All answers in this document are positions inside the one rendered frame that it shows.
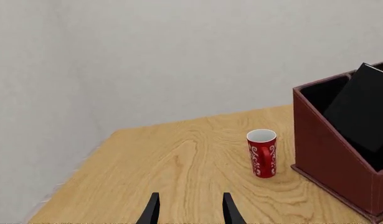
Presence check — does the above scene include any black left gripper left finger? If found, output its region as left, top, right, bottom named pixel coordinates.
left=136, top=192, right=161, bottom=224

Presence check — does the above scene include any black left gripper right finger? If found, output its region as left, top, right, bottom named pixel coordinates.
left=222, top=192, right=247, bottom=224

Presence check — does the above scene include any red patterned mug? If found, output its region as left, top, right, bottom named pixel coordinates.
left=246, top=128, right=278, bottom=179

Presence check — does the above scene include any red-brown desk caddy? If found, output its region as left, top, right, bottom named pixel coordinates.
left=290, top=59, right=383, bottom=224

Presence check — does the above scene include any black book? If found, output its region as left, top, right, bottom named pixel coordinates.
left=322, top=62, right=383, bottom=155

